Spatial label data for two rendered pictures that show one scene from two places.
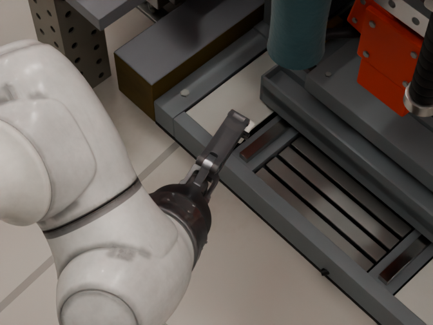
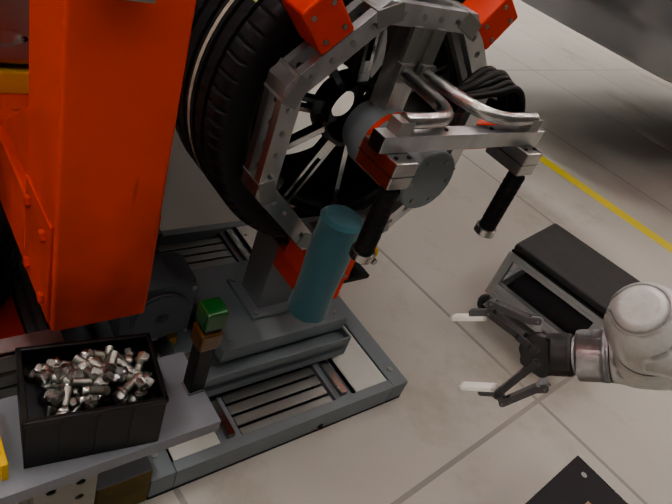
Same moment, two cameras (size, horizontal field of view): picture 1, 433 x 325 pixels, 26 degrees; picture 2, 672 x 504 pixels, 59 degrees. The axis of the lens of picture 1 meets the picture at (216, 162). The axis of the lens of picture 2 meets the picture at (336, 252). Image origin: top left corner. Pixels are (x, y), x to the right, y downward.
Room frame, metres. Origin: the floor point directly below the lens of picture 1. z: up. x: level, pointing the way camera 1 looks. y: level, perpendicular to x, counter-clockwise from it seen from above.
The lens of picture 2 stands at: (0.99, 0.84, 1.34)
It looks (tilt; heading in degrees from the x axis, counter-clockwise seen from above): 35 degrees down; 266
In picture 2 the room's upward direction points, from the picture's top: 22 degrees clockwise
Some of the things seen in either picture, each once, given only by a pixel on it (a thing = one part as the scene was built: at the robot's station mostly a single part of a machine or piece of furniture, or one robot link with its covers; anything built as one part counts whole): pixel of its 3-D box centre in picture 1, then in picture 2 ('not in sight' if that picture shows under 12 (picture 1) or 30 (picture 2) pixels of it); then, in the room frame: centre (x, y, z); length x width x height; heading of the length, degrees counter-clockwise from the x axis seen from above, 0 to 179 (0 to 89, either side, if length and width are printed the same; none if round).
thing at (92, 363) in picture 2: not in sight; (90, 394); (1.22, 0.27, 0.51); 0.20 x 0.14 x 0.13; 35
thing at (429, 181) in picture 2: not in sight; (396, 152); (0.87, -0.24, 0.85); 0.21 x 0.14 x 0.14; 133
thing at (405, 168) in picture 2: not in sight; (386, 160); (0.90, -0.02, 0.93); 0.09 x 0.05 x 0.05; 133
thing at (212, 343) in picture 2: not in sight; (206, 334); (1.08, 0.14, 0.59); 0.04 x 0.04 x 0.04; 43
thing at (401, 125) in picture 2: not in sight; (411, 77); (0.90, -0.13, 1.03); 0.19 x 0.18 x 0.11; 133
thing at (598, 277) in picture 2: not in sight; (557, 295); (-0.01, -1.02, 0.17); 0.43 x 0.36 x 0.34; 144
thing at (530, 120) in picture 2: not in sight; (486, 81); (0.76, -0.27, 1.03); 0.19 x 0.18 x 0.11; 133
